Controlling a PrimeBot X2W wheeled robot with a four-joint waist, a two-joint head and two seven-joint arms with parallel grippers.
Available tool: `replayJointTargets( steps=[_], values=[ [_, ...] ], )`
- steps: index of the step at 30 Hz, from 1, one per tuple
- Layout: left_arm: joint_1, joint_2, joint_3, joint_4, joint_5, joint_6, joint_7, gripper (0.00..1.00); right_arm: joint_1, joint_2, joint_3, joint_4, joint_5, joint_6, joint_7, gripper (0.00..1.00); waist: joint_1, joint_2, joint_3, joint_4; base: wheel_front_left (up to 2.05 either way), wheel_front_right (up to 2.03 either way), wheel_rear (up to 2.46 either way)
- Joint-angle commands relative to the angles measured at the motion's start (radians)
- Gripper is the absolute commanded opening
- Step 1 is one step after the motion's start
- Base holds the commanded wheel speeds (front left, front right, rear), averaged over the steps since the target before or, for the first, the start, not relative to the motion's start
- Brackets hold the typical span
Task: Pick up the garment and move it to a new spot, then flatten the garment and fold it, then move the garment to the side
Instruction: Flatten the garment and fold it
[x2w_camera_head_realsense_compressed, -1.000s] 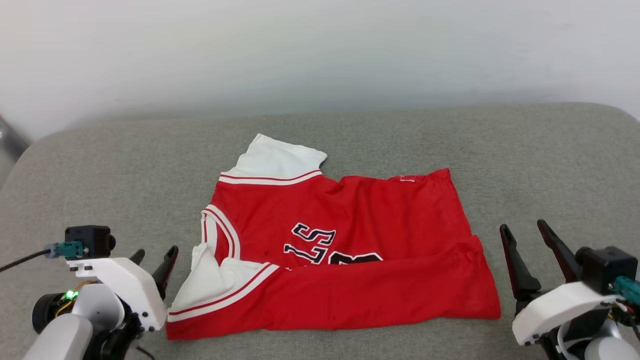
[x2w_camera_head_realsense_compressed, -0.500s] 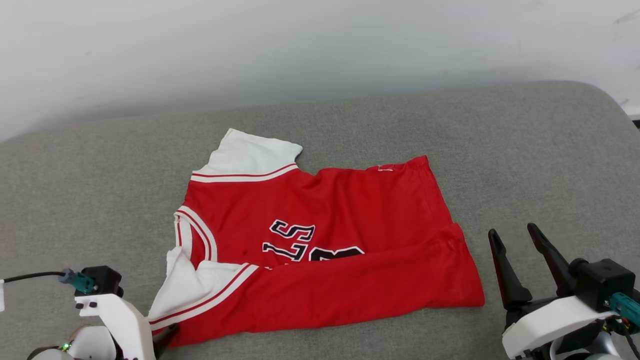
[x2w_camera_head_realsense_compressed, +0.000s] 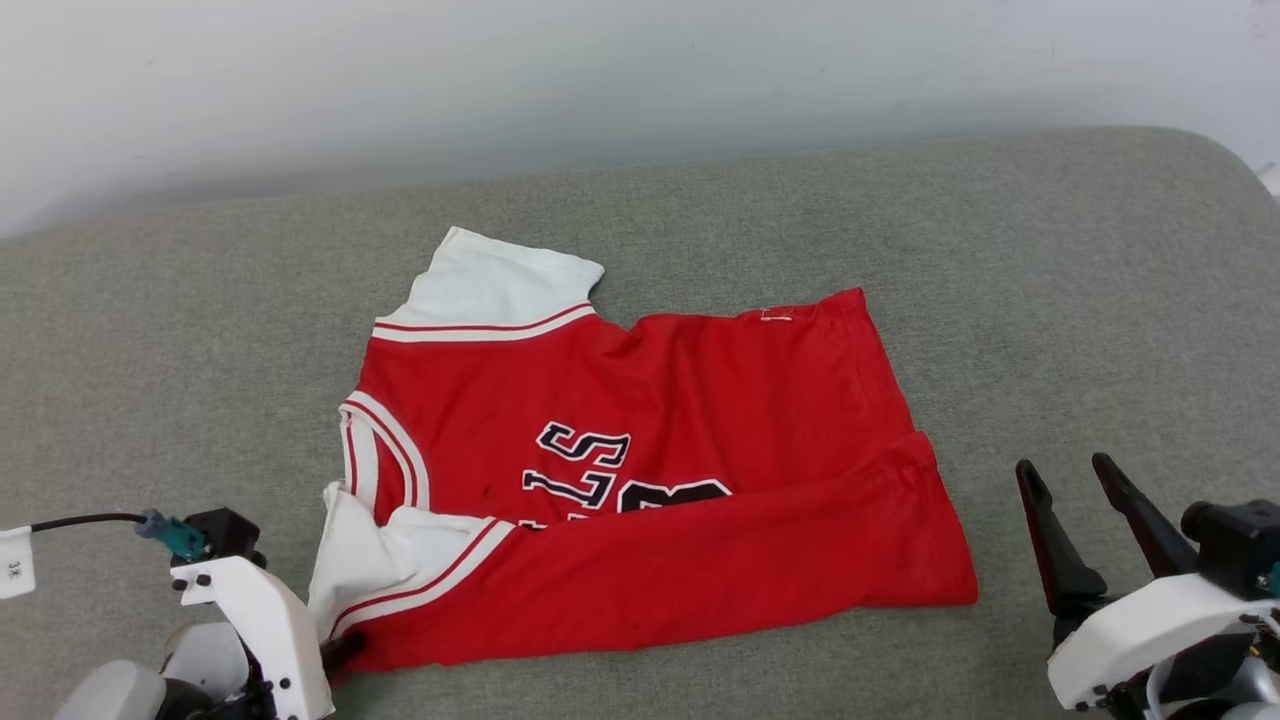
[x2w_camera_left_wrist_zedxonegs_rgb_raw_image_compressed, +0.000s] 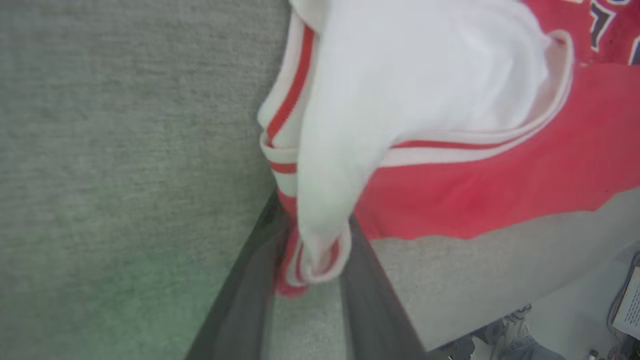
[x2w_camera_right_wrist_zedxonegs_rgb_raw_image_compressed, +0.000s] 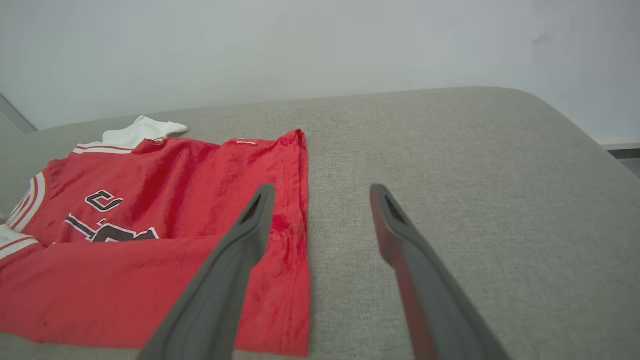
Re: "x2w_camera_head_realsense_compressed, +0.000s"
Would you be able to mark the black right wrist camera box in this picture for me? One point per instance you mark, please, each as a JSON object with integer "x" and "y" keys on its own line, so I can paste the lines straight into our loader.
{"x": 1240, "y": 545}

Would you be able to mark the red basketball jersey number 23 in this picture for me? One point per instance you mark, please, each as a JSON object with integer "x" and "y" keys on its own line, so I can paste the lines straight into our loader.
{"x": 700, "y": 500}

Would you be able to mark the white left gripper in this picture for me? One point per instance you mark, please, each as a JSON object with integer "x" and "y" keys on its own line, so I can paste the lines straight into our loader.
{"x": 265, "y": 630}

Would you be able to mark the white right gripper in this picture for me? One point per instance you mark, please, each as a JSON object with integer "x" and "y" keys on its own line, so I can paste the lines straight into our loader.
{"x": 1140, "y": 635}

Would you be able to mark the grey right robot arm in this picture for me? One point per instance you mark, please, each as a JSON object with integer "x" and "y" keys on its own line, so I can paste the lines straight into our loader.
{"x": 1225, "y": 680}

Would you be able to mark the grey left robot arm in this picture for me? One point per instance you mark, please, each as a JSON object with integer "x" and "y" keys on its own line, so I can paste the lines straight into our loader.
{"x": 120, "y": 695}

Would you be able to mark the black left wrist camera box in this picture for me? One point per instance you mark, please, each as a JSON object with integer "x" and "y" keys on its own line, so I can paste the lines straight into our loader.
{"x": 228, "y": 535}

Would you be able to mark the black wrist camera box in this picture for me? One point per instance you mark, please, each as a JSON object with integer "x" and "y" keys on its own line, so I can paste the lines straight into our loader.
{"x": 228, "y": 535}
{"x": 1240, "y": 545}

